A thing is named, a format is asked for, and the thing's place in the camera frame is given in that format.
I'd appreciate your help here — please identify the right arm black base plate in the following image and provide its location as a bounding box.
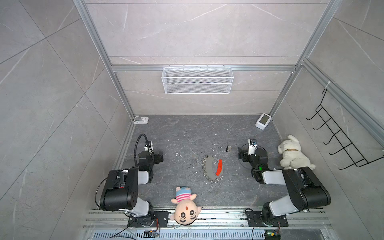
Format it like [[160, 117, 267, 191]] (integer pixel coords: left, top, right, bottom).
[[245, 209, 289, 227]]

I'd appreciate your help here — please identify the metal keyring holder red handle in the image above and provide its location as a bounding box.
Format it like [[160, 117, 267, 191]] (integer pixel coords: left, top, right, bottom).
[[202, 156, 223, 184]]

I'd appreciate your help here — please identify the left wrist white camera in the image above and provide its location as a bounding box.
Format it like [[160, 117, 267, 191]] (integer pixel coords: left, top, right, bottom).
[[145, 141, 154, 152]]

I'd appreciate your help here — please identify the wrist white camera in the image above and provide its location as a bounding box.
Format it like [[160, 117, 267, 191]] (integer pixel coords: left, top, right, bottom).
[[248, 139, 257, 155], [145, 141, 154, 152]]

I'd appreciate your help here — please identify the plush doll striped hat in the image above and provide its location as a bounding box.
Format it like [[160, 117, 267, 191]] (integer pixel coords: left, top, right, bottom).
[[170, 187, 202, 226]]

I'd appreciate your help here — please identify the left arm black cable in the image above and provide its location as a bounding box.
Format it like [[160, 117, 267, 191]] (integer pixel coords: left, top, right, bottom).
[[133, 133, 149, 168]]

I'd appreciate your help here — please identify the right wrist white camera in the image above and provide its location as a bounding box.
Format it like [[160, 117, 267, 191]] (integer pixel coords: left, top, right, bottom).
[[248, 139, 257, 155]]

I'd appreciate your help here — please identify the white plush dog toy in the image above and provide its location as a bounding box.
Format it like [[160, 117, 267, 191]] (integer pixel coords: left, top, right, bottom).
[[278, 135, 316, 170]]

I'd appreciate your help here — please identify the white wire mesh basket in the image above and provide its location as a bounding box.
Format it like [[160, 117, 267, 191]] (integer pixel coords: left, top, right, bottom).
[[162, 67, 234, 95]]

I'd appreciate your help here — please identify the black wire hook rack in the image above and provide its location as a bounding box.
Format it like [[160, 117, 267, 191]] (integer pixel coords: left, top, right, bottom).
[[306, 89, 384, 170]]

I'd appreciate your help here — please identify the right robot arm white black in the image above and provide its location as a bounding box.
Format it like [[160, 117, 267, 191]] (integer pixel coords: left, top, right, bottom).
[[238, 144, 331, 226]]

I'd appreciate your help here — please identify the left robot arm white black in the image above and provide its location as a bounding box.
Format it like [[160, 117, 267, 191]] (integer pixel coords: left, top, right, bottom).
[[96, 151, 164, 221]]

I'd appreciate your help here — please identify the white wall socket box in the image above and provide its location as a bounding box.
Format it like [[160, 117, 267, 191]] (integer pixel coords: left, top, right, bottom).
[[133, 117, 149, 125]]

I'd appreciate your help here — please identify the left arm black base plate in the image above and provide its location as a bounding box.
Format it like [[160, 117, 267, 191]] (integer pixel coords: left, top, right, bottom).
[[126, 211, 169, 228]]

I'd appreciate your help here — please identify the white digital clock device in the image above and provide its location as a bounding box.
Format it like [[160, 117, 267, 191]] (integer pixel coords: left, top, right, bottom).
[[255, 113, 272, 130]]

